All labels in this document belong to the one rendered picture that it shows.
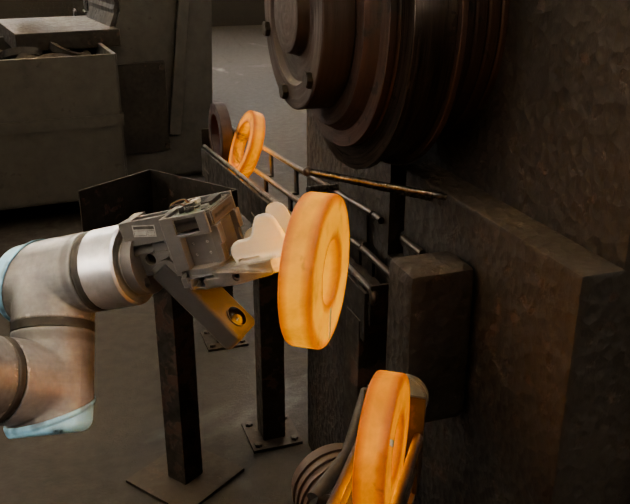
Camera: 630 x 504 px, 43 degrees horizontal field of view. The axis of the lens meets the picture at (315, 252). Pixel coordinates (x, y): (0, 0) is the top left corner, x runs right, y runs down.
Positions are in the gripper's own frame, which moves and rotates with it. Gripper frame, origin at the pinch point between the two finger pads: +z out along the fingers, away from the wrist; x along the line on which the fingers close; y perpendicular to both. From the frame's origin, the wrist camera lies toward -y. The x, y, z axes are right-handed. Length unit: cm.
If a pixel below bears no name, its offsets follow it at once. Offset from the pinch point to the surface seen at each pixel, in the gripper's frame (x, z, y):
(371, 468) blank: -7.0, 2.1, -20.9
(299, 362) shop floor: 131, -67, -78
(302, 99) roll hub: 38.2, -10.6, 10.5
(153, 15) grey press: 290, -162, 37
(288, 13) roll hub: 40.8, -10.0, 22.3
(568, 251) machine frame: 21.0, 22.5, -12.1
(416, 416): 8.3, 3.2, -24.8
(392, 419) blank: -3.7, 4.5, -17.6
